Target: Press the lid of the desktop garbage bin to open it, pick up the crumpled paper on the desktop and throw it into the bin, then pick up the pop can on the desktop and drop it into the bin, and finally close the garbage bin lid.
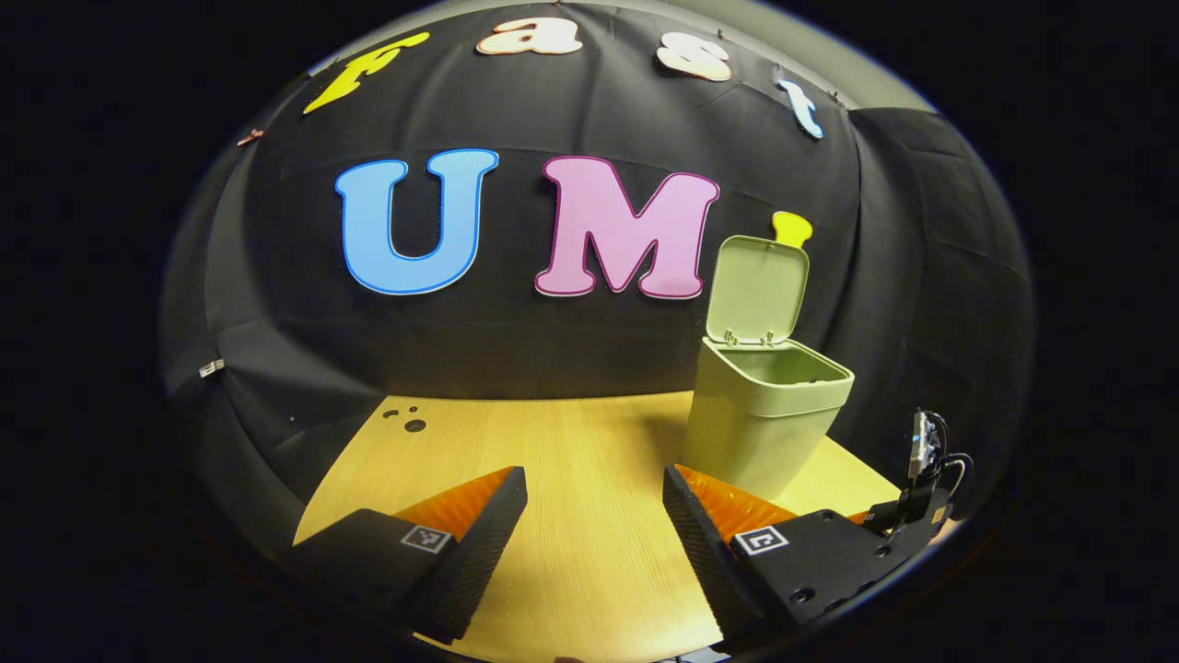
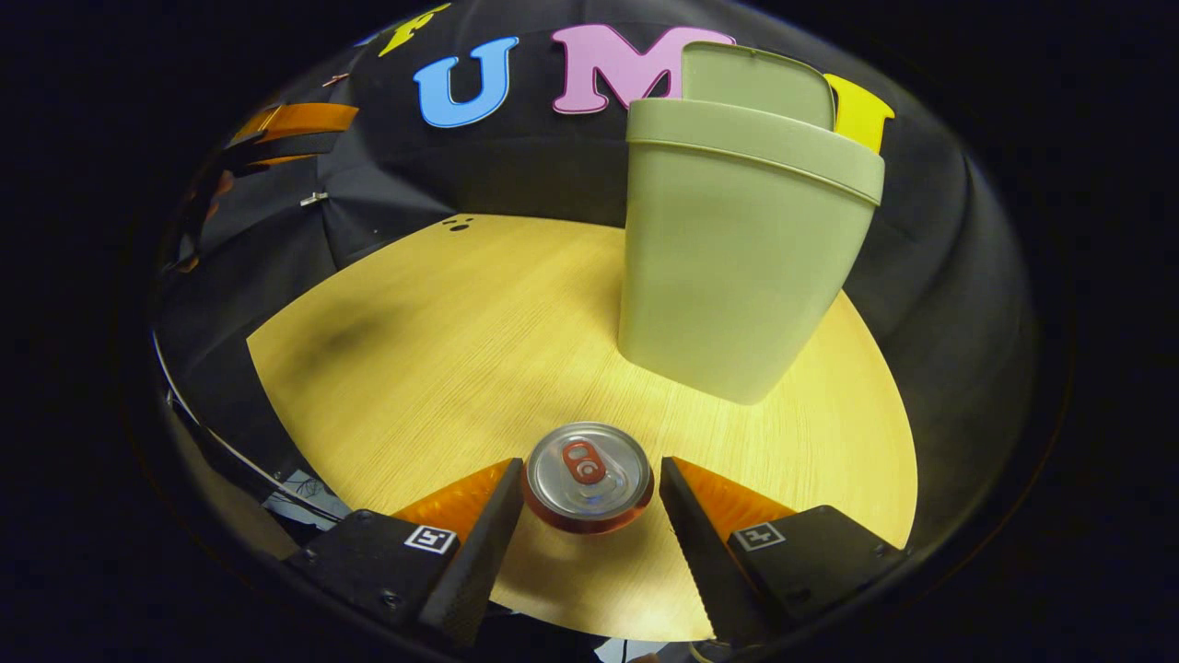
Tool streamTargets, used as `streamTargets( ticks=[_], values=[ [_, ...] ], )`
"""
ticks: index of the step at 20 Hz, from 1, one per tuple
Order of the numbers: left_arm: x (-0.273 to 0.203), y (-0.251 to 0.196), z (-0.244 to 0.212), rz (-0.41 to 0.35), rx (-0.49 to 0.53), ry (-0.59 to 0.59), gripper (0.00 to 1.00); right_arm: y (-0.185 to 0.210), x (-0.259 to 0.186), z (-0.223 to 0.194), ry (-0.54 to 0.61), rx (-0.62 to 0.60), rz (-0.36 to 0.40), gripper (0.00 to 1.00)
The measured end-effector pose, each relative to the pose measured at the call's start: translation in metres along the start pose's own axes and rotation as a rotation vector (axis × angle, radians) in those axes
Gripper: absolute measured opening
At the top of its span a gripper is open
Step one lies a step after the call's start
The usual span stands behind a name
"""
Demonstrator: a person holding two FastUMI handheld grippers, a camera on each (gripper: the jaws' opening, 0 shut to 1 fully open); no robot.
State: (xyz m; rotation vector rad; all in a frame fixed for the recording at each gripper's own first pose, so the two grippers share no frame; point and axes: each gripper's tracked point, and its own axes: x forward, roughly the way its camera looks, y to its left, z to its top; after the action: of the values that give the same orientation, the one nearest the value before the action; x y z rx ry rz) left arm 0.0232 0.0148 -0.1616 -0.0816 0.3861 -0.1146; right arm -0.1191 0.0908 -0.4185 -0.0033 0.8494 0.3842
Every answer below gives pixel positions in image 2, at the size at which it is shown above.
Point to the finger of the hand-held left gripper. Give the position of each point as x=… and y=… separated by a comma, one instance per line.
x=309, y=120
x=276, y=155

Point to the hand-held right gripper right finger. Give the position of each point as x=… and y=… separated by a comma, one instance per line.
x=695, y=552

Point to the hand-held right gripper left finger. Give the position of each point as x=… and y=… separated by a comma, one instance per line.
x=484, y=552

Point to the red pop can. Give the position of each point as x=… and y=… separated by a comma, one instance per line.
x=589, y=479

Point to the green desktop garbage bin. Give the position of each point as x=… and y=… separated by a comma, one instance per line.
x=728, y=258

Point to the wooden desktop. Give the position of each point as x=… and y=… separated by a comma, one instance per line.
x=442, y=350

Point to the silver cloth clip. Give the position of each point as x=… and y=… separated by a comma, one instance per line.
x=314, y=198

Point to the black backdrop cloth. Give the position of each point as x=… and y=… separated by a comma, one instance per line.
x=553, y=166

